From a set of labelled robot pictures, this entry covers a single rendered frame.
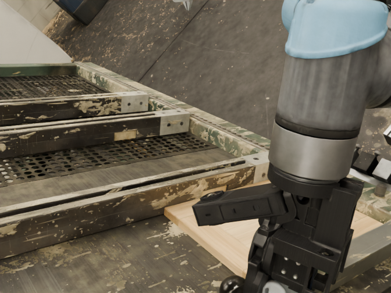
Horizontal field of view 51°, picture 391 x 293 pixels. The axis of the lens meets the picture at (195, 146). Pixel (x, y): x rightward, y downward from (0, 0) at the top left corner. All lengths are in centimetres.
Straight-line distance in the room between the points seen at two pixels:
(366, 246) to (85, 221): 55
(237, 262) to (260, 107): 191
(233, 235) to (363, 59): 57
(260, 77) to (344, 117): 243
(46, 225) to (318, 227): 54
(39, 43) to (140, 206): 389
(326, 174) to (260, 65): 249
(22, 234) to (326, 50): 62
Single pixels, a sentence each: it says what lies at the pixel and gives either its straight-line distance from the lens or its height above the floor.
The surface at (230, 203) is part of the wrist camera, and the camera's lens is 43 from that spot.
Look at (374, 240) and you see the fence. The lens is 92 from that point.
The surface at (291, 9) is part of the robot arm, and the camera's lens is 53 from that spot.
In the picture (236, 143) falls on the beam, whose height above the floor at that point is 91.
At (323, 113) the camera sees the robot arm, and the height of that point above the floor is 158.
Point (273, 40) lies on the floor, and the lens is 294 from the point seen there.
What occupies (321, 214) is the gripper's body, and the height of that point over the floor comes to 150.
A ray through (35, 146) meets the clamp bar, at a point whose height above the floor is 132.
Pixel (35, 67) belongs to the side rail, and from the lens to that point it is 230.
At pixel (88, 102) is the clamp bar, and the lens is 158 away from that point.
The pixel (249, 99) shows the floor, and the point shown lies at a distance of 270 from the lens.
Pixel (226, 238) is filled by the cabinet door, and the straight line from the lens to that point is 84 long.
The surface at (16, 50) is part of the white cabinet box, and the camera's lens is 465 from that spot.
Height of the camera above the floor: 185
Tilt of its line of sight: 43 degrees down
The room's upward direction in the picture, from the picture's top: 49 degrees counter-clockwise
